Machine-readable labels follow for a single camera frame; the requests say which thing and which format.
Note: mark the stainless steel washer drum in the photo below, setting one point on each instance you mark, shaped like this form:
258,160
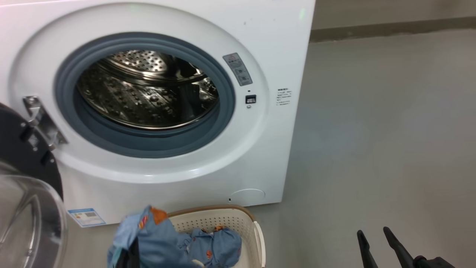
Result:
130,100

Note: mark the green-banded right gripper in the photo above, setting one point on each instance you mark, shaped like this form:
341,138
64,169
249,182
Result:
433,262

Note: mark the black-rimmed glass washer door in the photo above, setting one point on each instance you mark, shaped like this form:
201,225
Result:
22,156

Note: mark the black door latch socket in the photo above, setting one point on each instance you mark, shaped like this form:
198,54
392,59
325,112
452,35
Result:
250,99

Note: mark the round drain filter cover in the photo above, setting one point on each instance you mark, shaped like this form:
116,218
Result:
247,196

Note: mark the grey warning label sticker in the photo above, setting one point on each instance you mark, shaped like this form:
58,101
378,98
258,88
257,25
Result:
238,69

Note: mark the white front-load washing machine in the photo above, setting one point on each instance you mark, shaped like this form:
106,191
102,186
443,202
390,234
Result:
260,156

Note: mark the blue energy label sticker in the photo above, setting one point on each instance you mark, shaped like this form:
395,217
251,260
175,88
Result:
86,217

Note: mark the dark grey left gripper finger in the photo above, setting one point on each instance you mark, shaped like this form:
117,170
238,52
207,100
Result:
133,257

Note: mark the cream perforated laundry basket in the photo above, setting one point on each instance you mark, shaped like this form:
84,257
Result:
223,217

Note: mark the blue garment with orange print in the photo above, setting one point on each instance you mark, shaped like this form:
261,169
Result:
160,242

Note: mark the grey rubber door gasket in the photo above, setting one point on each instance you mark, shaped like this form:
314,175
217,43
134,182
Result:
148,143

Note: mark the metal door hinge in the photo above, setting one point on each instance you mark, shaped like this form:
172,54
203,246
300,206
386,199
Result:
42,121

